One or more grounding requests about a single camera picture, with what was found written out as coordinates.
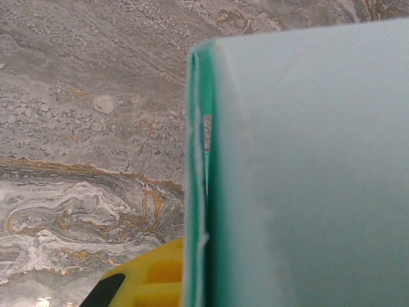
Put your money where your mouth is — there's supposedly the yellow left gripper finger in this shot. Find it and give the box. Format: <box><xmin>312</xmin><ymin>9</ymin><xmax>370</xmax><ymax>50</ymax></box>
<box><xmin>79</xmin><ymin>236</ymin><xmax>185</xmax><ymax>307</ymax></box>

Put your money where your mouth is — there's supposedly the light teal paper box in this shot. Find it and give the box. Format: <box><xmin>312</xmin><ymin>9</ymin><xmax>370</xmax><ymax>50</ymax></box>
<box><xmin>184</xmin><ymin>17</ymin><xmax>409</xmax><ymax>307</ymax></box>

